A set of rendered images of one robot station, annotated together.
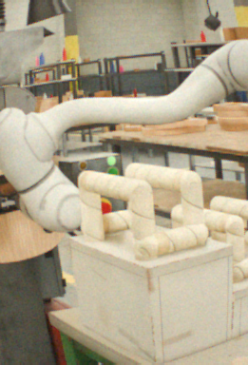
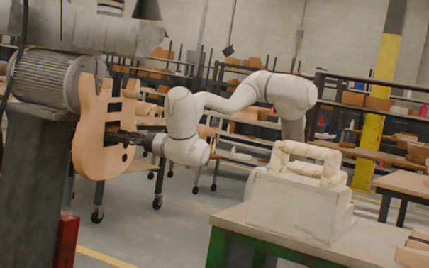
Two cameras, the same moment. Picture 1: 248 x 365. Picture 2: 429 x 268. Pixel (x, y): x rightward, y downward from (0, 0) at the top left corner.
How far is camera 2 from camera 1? 119 cm
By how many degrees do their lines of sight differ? 38
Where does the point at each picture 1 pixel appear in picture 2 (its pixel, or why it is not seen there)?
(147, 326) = (327, 223)
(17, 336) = (37, 240)
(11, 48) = (150, 37)
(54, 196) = (201, 145)
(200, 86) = (247, 97)
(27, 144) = (195, 113)
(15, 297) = (47, 206)
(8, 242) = (103, 166)
